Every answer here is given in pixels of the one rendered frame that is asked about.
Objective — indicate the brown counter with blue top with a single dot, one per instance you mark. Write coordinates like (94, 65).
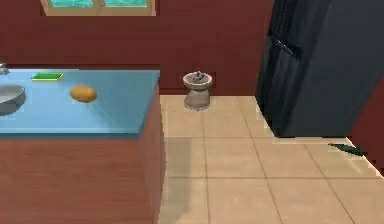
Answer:
(83, 160)

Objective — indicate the black fridge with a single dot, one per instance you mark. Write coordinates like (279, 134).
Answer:
(320, 66)

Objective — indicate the wooden framed window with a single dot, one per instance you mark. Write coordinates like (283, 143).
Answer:
(98, 6)

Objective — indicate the green sponge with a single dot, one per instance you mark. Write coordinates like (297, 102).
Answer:
(47, 76)

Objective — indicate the dark green flat leaf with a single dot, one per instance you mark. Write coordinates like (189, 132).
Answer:
(346, 149)

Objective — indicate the grey metal sink basin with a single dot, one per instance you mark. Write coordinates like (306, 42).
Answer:
(10, 98)

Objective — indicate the grey metal faucet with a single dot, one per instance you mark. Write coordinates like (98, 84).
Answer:
(3, 69)

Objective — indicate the grey stone pedestal pot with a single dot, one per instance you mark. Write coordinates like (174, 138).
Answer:
(197, 91)

